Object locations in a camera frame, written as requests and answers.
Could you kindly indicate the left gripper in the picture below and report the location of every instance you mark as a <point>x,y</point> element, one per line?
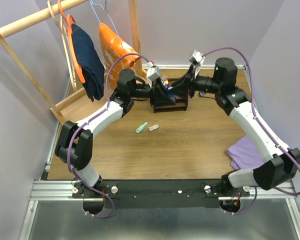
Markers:
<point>159,95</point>

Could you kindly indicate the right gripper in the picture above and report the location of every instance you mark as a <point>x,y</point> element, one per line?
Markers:
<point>180,88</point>

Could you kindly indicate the green correction tape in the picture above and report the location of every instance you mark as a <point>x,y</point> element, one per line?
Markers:
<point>141,127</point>

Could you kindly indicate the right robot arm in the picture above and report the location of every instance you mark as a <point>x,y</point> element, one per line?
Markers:
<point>279,160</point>

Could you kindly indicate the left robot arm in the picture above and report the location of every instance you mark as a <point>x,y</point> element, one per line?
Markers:
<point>75,143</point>

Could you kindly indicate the brown wooden desk organizer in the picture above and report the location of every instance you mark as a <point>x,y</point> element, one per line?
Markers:
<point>180,104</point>

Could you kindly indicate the white eraser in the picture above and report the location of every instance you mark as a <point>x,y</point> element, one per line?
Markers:
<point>154,127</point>

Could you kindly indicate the orange patterned garment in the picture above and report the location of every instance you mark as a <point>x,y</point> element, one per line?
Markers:
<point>113,47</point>

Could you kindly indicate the navy blue garment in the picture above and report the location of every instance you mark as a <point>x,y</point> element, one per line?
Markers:
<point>92,67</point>

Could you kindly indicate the purple cloth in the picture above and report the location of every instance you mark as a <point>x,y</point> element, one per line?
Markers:
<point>244,154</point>

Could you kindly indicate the beige hanger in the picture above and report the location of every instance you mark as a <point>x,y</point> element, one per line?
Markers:
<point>65,41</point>

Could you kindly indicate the wooden clothes rack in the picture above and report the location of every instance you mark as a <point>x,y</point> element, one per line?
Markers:
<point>42,15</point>

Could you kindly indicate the orange hanger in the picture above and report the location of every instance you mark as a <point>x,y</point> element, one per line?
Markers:
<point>70,22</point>

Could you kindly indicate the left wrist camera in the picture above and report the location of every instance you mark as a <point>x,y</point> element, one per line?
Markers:
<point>153,72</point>

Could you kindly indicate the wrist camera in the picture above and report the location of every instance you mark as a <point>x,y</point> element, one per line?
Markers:
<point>153,72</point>
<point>197,59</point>

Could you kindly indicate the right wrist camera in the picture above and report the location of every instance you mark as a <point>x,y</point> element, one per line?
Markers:
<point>197,59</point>

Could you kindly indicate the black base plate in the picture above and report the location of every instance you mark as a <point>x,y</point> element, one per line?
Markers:
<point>162,193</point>

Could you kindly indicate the blue wire hanger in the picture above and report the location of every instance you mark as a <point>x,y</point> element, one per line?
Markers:
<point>101,11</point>

